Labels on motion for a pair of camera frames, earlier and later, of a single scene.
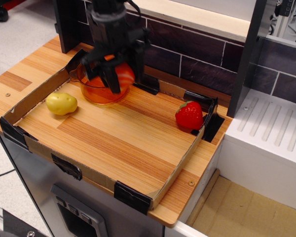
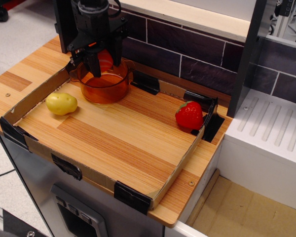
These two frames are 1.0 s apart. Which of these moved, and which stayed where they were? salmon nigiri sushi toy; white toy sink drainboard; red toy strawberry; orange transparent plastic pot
Moved: salmon nigiri sushi toy
Stayed: white toy sink drainboard; red toy strawberry; orange transparent plastic pot
